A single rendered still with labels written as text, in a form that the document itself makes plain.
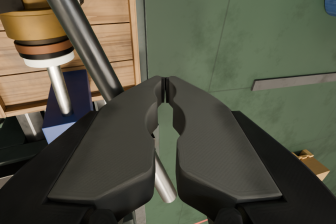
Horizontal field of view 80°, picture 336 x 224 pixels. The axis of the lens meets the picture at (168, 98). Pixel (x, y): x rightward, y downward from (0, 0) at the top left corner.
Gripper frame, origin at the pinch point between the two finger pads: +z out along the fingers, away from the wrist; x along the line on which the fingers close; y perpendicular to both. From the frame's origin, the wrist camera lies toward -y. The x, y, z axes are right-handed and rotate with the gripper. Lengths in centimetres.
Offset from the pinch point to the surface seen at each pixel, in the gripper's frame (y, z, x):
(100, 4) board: 1.5, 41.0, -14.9
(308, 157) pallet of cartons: 255, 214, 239
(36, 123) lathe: 33, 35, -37
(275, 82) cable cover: 99, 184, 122
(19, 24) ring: 0.3, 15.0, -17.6
